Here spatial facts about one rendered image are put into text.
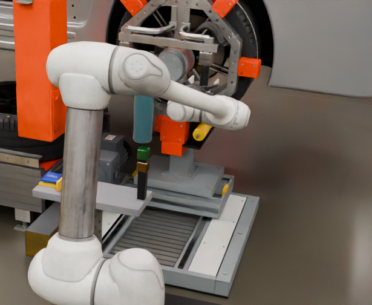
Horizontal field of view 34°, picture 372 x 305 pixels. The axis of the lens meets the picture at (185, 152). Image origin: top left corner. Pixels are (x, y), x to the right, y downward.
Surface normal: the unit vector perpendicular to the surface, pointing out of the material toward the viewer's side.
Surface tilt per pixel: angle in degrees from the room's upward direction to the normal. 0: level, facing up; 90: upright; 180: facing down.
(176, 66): 90
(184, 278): 90
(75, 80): 83
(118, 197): 0
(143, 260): 5
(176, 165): 90
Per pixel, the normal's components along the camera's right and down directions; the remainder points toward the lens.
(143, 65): -0.08, -0.04
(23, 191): -0.26, 0.36
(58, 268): -0.26, 0.09
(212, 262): 0.07, -0.92
